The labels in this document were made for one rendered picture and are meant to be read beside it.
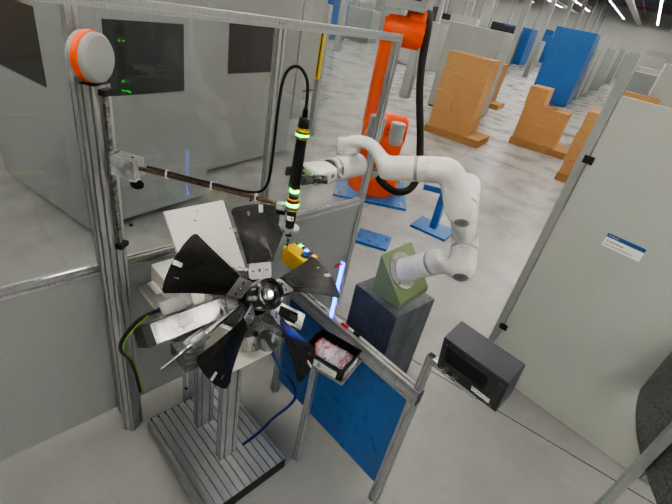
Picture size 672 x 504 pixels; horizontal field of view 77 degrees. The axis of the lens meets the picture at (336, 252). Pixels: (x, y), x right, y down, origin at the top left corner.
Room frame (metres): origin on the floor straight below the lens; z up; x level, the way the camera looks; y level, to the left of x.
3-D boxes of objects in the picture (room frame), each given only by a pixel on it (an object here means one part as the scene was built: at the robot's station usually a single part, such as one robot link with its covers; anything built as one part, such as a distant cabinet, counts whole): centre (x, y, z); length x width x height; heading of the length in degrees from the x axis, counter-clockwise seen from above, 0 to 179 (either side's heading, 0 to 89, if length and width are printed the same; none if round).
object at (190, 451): (1.36, 0.42, 0.04); 0.62 x 0.46 x 0.08; 50
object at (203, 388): (1.45, 0.52, 0.57); 0.09 x 0.04 x 1.15; 140
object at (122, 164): (1.39, 0.81, 1.53); 0.10 x 0.07 x 0.08; 85
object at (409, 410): (1.27, -0.46, 0.39); 0.04 x 0.04 x 0.78; 50
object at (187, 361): (1.38, 0.58, 0.73); 0.15 x 0.09 x 0.22; 50
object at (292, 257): (1.80, 0.17, 1.02); 0.16 x 0.10 x 0.11; 50
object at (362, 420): (1.54, -0.13, 0.45); 0.82 x 0.01 x 0.66; 50
